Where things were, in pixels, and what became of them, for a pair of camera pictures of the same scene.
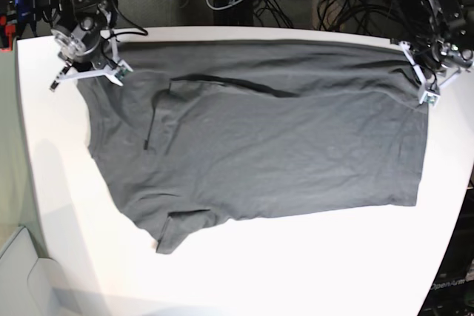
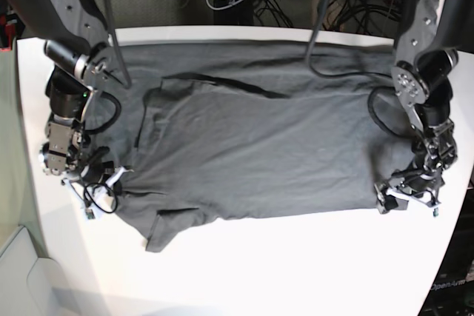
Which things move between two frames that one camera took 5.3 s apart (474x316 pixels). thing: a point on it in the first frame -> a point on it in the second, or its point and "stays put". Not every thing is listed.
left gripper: x=95 y=61 -> x=103 y=181
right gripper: x=430 y=61 -> x=424 y=177
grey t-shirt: x=188 y=128 stays put
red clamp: x=10 y=29 stays put
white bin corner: x=32 y=286 stays put
